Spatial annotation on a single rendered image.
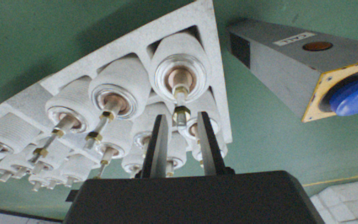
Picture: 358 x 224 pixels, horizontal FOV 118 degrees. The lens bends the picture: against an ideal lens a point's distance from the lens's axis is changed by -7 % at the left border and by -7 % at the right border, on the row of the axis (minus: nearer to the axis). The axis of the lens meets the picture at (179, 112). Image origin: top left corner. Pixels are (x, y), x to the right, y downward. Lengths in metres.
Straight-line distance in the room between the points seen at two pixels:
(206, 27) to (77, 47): 0.42
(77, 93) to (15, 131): 0.30
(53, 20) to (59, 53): 0.10
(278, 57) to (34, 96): 0.62
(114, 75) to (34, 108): 0.39
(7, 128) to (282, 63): 0.64
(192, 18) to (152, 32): 0.07
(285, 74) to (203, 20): 0.14
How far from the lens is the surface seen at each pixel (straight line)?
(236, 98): 0.56
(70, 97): 0.29
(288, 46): 0.23
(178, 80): 0.16
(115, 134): 0.33
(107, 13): 0.45
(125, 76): 0.21
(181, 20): 0.23
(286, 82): 0.22
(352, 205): 2.70
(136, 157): 0.40
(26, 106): 0.55
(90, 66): 0.30
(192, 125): 0.24
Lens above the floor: 0.41
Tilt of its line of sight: 48 degrees down
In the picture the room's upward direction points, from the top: 179 degrees clockwise
